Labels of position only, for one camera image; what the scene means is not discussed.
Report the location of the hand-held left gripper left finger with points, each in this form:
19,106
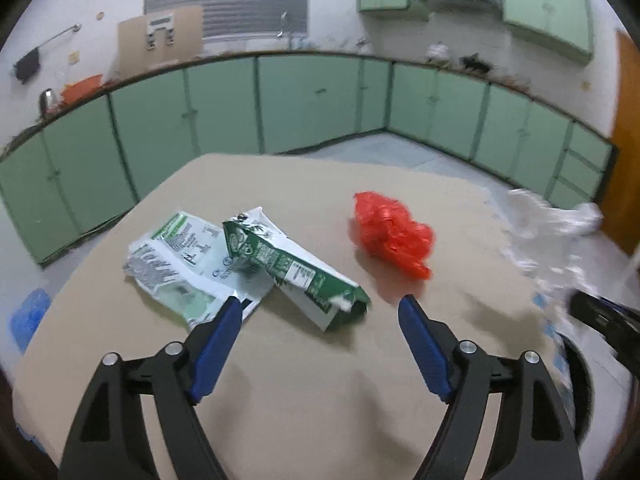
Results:
225,330

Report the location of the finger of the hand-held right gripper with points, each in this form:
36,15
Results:
600,315

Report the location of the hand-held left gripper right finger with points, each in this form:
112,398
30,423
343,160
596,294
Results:
420,340

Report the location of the white milk carton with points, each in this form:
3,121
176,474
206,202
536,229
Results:
175,260

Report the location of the dark green milk carton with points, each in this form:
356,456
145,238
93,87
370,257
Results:
280,260

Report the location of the white plastic bag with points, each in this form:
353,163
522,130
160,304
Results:
545,220

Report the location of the red plastic bag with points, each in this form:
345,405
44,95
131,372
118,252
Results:
395,235

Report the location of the wooden door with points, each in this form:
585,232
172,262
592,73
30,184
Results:
625,160

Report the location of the blue plastic bag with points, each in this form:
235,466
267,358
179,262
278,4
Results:
30,317

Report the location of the green lower kitchen cabinets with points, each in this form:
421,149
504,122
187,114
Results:
150,125

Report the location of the orange basin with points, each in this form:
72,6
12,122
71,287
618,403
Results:
82,89

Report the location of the black wok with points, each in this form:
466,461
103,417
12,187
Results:
475,63

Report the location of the white cooking pot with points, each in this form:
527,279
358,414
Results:
437,51

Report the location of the brown cardboard sheet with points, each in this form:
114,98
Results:
132,40

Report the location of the metal faucet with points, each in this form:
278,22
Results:
283,22

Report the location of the metal clamp fixture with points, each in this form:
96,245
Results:
160,22

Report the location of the black hanging cloth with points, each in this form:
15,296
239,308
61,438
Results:
28,65

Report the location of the range hood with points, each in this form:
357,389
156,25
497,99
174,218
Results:
450,0

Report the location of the large green wall cabinet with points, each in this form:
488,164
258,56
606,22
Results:
545,5

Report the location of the metal towel rail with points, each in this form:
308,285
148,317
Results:
60,36

